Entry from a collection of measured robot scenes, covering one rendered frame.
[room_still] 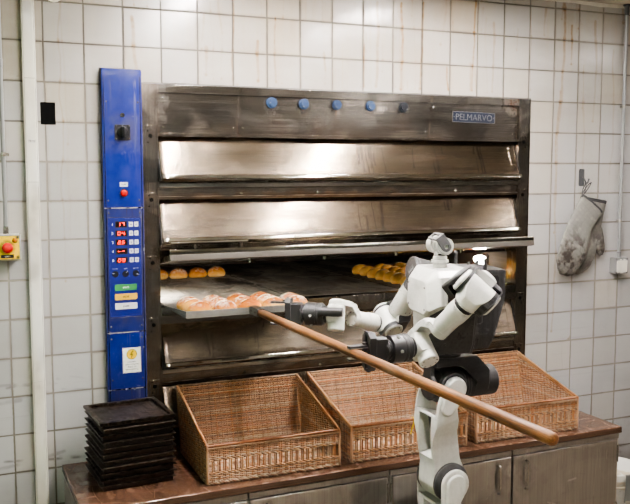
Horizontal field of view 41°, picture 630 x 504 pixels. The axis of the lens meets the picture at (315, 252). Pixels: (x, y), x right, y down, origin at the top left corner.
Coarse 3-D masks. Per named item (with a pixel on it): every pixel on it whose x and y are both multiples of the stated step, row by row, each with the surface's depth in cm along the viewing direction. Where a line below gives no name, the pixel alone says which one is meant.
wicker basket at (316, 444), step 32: (192, 384) 358; (224, 384) 363; (256, 384) 369; (288, 384) 374; (192, 416) 333; (224, 416) 361; (256, 416) 366; (288, 416) 372; (320, 416) 353; (192, 448) 334; (224, 448) 317; (256, 448) 322; (288, 448) 327; (320, 448) 354; (224, 480) 318
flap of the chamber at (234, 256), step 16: (528, 240) 409; (176, 256) 339; (192, 256) 341; (208, 256) 344; (224, 256) 347; (240, 256) 349; (256, 256) 352; (272, 256) 355; (288, 256) 362; (304, 256) 371; (320, 256) 381
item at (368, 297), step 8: (512, 288) 425; (304, 296) 385; (312, 296) 385; (320, 296) 385; (328, 296) 385; (336, 296) 386; (344, 296) 387; (352, 296) 389; (360, 296) 391; (368, 296) 392; (376, 296) 394; (384, 296) 396; (392, 296) 397; (168, 312) 354
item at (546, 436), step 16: (272, 320) 316; (288, 320) 306; (304, 336) 291; (320, 336) 278; (352, 352) 256; (384, 368) 238; (400, 368) 232; (416, 384) 223; (432, 384) 216; (448, 400) 210; (464, 400) 203; (496, 416) 191; (512, 416) 188; (528, 432) 181; (544, 432) 177
